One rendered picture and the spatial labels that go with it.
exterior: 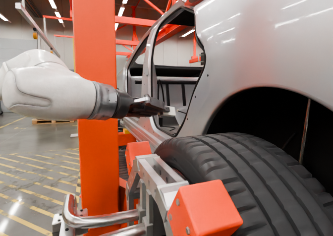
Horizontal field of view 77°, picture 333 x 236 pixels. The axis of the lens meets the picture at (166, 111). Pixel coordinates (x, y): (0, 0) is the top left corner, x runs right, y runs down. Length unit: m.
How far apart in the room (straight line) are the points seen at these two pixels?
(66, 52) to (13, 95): 13.27
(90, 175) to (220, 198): 0.71
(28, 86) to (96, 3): 0.60
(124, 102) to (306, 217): 0.42
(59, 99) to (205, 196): 0.31
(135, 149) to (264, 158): 0.39
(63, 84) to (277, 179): 0.45
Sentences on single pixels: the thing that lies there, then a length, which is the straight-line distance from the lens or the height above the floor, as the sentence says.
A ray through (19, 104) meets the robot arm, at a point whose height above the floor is 1.28.
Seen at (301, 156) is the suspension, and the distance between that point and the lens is 0.95.
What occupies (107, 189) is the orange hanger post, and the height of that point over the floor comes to 0.87.
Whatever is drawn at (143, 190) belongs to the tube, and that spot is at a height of 1.07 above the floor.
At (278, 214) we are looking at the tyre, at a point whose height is 1.10.
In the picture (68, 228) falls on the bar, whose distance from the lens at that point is 0.60.
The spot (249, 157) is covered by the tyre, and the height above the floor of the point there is 1.16.
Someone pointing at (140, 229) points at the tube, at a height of 1.01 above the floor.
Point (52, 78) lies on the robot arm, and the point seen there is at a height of 1.33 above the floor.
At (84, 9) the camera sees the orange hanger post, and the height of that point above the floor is 1.61.
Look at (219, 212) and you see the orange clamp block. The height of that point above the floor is 1.14.
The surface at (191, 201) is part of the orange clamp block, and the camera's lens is 0.32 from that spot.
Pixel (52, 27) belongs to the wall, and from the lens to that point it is 14.04.
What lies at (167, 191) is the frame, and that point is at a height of 1.12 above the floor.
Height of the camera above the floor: 1.31
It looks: 6 degrees down
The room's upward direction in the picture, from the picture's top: straight up
